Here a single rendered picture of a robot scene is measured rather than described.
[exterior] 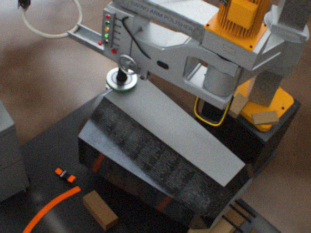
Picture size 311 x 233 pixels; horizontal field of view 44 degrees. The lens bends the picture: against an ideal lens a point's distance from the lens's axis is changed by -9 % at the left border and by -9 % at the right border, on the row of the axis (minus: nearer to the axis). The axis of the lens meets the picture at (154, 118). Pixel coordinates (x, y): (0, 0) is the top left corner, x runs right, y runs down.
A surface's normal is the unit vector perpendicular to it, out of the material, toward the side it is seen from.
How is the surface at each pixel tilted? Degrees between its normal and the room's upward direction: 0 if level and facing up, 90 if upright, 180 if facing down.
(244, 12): 90
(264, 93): 90
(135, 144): 45
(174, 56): 90
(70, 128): 0
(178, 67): 90
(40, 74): 0
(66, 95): 0
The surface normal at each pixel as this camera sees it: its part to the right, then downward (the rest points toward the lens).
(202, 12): 0.13, -0.62
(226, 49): -0.51, 0.62
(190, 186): -0.36, -0.06
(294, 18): -0.25, 0.73
